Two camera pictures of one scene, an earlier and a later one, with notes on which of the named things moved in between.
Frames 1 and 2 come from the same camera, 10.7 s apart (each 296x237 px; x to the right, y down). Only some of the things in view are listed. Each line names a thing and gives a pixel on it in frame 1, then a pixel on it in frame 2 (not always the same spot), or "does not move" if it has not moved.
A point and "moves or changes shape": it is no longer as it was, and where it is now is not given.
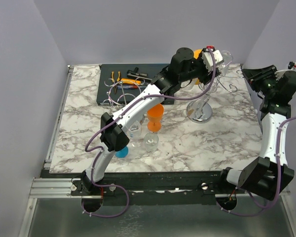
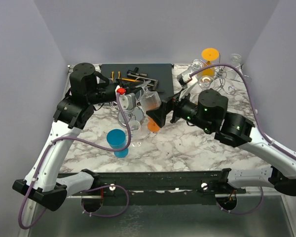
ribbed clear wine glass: (227, 59) -> (236, 59)
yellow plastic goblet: (196, 53) moves or changes shape
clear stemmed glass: (134, 132) does not move
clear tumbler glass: (151, 141) moves or changes shape
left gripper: (206, 76) -> (129, 85)
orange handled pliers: (115, 83) does not move
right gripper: (261, 74) -> (158, 115)
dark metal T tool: (135, 72) does not move
